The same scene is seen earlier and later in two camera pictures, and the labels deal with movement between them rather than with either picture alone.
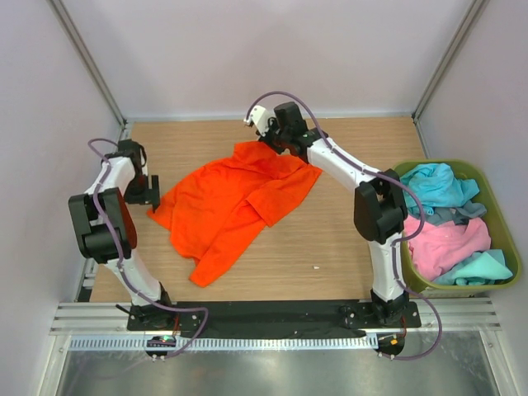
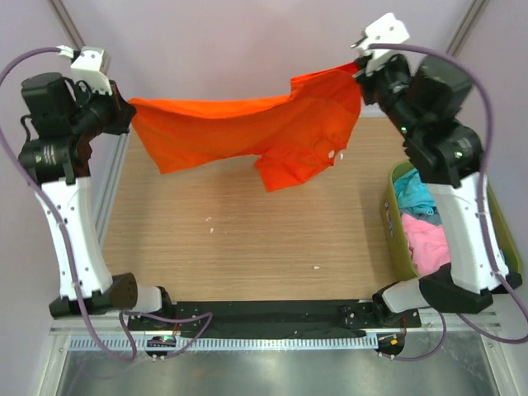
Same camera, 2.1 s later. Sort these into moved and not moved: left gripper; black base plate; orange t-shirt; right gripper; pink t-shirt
Moved: right gripper; left gripper; orange t-shirt
Not moved: pink t-shirt; black base plate
